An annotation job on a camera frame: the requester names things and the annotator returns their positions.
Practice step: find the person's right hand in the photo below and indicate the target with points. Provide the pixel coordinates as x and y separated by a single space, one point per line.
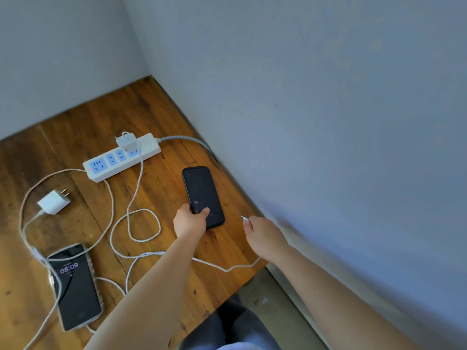
264 238

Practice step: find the person's left hand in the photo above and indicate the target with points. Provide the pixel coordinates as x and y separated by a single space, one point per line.
189 225

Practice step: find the black smartphone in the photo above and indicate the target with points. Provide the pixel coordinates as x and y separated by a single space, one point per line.
200 189

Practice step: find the white power strip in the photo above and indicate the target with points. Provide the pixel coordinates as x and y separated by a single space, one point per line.
149 147

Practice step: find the smartphone with clear case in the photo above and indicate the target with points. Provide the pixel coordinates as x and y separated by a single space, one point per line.
78 298

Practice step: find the person's right forearm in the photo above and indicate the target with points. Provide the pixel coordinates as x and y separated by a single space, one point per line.
328 306

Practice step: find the person's left forearm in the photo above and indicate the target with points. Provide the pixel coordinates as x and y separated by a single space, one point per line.
146 306

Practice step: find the grey trousers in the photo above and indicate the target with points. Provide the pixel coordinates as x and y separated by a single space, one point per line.
233 324

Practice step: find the white shirt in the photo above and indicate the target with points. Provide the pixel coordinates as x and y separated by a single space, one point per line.
237 347

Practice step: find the wooden folding table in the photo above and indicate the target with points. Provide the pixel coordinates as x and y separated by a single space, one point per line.
127 112

